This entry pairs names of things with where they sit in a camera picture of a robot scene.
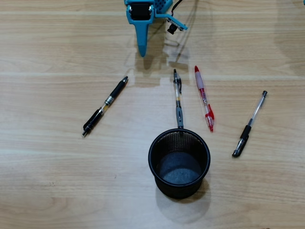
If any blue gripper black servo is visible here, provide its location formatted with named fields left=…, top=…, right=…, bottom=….
left=123, top=0, right=156, bottom=58

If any black retractable gel pen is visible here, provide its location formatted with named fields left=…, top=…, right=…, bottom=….
left=81, top=75, right=129, bottom=138

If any red retractable pen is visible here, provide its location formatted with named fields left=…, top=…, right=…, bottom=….
left=194, top=65, right=215, bottom=133

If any gray grip clear pen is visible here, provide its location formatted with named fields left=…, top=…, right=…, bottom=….
left=173, top=69, right=185, bottom=130

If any clear capped black gel pen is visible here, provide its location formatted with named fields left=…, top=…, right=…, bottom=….
left=232, top=90, right=268, bottom=158

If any black mesh pen holder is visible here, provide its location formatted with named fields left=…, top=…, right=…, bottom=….
left=148, top=128, right=211, bottom=200

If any wrist camera on blue mount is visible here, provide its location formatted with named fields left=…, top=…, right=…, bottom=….
left=154, top=13, right=189, bottom=35

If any black camera cable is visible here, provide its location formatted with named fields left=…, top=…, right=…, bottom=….
left=169, top=0, right=184, bottom=16

